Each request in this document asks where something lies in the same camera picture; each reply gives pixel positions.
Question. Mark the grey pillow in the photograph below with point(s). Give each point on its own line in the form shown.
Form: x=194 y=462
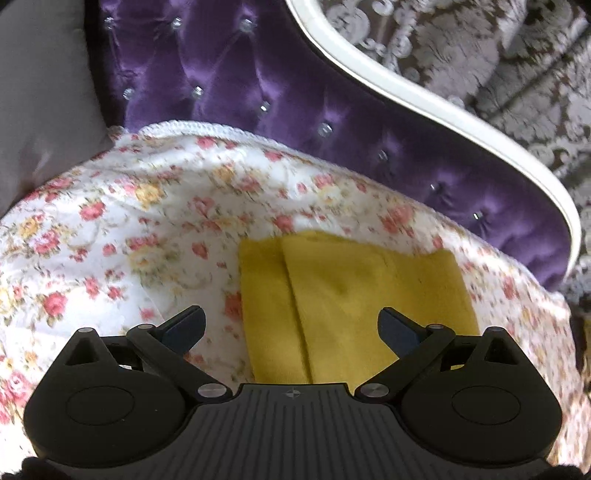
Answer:
x=41 y=92

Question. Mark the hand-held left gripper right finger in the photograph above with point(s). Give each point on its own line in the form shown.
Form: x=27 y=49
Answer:
x=398 y=333

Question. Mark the purple tufted headboard white frame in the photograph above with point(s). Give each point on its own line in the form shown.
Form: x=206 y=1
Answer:
x=258 y=78

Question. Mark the grey damask curtain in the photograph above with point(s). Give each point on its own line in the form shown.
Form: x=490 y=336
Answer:
x=508 y=60

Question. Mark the floral bedsheet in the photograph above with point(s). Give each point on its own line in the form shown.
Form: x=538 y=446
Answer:
x=138 y=221

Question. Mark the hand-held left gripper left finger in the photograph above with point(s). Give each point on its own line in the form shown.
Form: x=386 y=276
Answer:
x=185 y=331

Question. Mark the yellow cloth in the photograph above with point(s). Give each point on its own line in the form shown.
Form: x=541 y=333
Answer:
x=341 y=300

